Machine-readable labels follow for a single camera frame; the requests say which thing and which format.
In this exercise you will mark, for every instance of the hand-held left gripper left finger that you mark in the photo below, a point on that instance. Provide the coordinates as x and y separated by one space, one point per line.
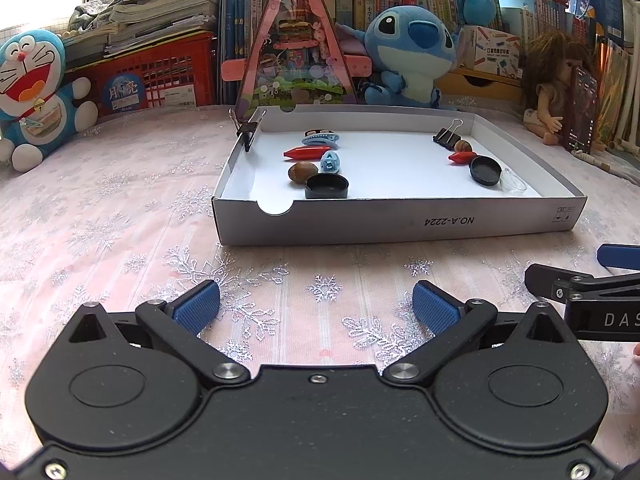
197 305

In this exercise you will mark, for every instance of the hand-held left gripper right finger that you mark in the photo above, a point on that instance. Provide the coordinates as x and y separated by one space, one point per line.
435 310

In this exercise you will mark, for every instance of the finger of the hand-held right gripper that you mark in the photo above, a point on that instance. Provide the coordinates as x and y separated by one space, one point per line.
620 255
560 282

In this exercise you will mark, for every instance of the clear plastic lid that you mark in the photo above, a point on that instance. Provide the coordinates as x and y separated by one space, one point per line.
512 182

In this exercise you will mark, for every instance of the black bottle cap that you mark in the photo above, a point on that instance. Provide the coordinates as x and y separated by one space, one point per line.
484 171
327 189

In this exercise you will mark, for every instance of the white cardboard box tray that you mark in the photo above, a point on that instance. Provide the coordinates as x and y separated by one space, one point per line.
390 170

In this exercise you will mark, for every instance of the red crayon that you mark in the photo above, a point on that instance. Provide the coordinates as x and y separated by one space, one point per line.
462 157
305 153

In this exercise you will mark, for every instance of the brown nut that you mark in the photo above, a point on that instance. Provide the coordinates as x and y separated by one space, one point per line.
302 172
463 145

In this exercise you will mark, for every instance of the black binder clip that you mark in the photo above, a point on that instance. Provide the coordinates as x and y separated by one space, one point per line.
446 137
247 132

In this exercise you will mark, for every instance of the small blue plastic toy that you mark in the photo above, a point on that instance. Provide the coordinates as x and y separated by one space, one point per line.
331 162

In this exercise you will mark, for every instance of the blue hair clip with bears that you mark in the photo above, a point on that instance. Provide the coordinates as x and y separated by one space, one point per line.
320 139

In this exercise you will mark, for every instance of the black smartphone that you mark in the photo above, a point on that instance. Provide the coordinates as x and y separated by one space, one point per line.
582 110

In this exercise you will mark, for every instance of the brown-haired doll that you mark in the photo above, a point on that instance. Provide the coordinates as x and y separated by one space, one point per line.
550 100

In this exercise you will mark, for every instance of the wooden drawer box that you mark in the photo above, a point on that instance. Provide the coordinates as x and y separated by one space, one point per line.
480 85

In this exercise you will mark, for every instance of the red plastic crate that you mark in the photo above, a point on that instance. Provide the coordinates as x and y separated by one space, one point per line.
165 70

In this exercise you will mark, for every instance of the white printed cardboard box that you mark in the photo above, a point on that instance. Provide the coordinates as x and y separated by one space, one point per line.
492 52

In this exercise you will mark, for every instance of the pink triangular diorama house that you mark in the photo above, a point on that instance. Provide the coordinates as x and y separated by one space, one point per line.
295 75

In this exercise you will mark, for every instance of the blue paper bag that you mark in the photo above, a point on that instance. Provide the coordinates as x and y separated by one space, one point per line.
605 5

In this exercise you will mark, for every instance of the blue alien plush toy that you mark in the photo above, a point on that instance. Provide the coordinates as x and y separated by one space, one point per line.
410 45

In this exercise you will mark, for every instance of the blue robot cat plush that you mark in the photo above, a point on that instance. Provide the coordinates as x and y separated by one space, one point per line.
35 85

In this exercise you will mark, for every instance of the row of thin blue books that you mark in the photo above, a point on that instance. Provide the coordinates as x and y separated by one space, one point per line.
237 25

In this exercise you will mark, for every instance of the blue plush bear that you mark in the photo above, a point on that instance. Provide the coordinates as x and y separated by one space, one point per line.
480 8

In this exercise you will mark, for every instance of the stack of worn books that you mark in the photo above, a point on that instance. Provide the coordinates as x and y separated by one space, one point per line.
160 10

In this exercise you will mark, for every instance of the grey crumpled cloth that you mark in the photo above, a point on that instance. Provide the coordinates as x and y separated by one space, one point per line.
92 12

